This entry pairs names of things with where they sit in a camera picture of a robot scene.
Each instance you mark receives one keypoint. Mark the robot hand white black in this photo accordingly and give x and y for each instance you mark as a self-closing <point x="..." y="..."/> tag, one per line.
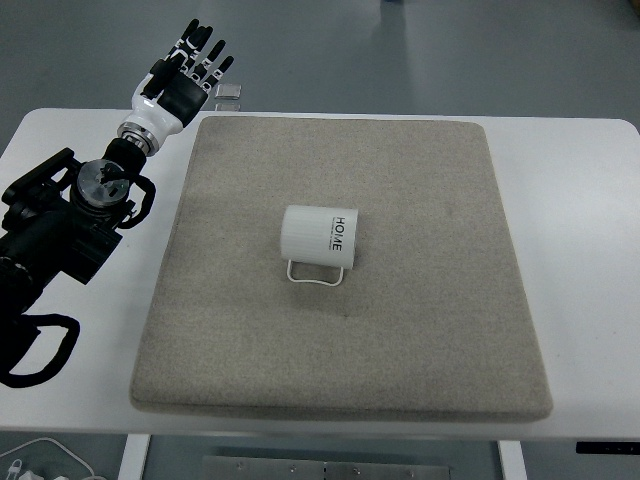
<point x="150" y="112"/>

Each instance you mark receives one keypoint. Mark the white cup with HOME print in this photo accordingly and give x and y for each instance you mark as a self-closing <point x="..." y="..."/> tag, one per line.
<point x="310" y="235"/>

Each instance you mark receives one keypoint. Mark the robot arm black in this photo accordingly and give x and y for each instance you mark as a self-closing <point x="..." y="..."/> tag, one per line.
<point x="55" y="230"/>

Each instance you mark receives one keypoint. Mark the silver floor socket plate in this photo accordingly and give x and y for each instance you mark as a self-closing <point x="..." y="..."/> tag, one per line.
<point x="228" y="91"/>
<point x="227" y="107"/>

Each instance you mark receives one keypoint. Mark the beige fabric mat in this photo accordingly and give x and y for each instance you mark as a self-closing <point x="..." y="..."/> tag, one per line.
<point x="400" y="300"/>

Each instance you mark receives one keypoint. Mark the white table leg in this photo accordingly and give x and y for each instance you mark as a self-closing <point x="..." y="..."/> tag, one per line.
<point x="511" y="461"/>
<point x="134" y="457"/>

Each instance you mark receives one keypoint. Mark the white power adapter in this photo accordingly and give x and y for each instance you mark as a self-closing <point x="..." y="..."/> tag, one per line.
<point x="30" y="475"/>

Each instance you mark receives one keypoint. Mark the grey metal plate with screws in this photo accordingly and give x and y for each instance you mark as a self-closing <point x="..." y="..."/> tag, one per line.
<point x="325" y="469"/>

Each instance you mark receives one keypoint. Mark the black table control panel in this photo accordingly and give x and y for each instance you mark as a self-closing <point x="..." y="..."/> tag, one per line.
<point x="607" y="448"/>

